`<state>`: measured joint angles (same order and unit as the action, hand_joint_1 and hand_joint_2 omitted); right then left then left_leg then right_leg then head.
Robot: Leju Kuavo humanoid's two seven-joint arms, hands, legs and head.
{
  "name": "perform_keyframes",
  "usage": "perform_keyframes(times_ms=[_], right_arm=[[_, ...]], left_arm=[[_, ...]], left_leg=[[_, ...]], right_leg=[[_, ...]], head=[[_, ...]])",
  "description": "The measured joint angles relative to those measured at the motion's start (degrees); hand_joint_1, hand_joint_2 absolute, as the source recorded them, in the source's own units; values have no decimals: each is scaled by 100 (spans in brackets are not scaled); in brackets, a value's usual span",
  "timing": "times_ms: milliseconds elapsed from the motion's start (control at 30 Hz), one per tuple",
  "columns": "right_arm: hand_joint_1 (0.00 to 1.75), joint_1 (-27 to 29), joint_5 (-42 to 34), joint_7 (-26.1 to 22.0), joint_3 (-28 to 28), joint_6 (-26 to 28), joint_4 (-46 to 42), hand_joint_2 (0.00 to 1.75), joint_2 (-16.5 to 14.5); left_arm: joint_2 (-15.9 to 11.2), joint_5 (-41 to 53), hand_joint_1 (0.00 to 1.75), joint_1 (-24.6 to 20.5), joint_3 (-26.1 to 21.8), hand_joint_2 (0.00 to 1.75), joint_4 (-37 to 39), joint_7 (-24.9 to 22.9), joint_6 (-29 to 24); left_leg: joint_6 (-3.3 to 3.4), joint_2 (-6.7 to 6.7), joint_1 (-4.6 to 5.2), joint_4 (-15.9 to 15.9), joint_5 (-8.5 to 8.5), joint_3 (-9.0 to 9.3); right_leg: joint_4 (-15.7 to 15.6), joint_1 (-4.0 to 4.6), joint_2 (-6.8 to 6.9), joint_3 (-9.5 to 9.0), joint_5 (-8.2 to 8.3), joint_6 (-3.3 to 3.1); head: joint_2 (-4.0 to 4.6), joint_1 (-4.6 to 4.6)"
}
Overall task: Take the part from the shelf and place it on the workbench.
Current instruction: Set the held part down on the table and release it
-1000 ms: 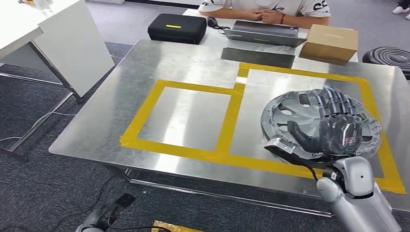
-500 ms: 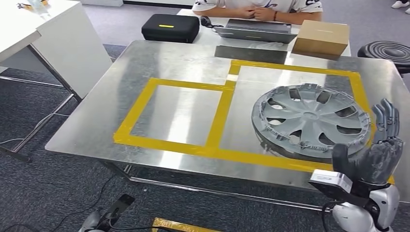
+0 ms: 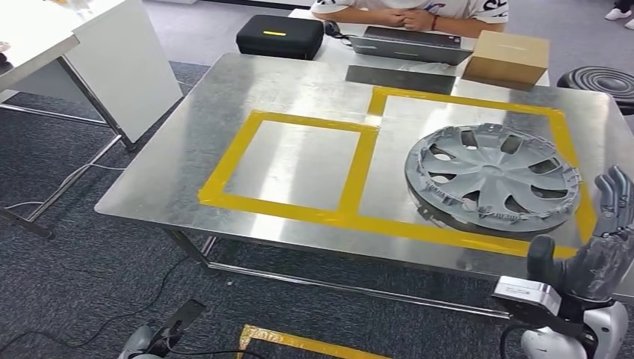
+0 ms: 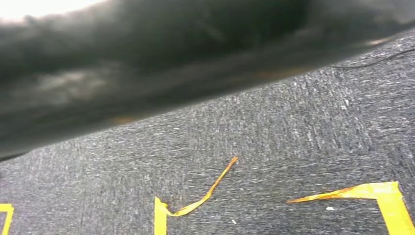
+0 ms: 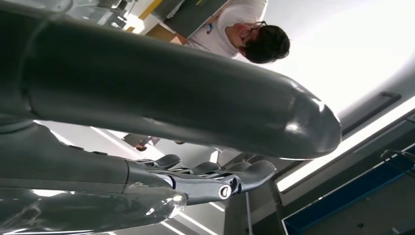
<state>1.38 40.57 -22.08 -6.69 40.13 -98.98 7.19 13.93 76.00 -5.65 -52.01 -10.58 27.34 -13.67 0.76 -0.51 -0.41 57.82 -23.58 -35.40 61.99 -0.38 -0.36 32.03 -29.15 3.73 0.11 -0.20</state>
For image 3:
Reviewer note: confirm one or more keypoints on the black computer mouse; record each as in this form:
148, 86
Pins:
332, 27

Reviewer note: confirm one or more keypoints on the stainless steel workbench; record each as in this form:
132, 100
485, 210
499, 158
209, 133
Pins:
198, 163

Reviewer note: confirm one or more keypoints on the white desk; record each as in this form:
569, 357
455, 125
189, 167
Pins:
124, 74
337, 49

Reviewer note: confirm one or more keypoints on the silver plastic wheel hubcap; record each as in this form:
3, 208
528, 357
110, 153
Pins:
495, 173

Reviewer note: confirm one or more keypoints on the black case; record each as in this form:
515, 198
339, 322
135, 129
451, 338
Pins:
280, 42

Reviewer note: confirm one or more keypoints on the person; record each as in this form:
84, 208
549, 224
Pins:
618, 14
475, 12

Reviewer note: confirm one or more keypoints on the brown cardboard box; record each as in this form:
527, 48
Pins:
505, 59

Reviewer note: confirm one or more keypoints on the dark grey electronic device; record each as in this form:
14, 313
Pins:
411, 47

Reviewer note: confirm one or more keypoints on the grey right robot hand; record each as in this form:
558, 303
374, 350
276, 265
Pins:
599, 267

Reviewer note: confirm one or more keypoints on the black round stool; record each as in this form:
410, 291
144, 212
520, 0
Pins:
602, 84

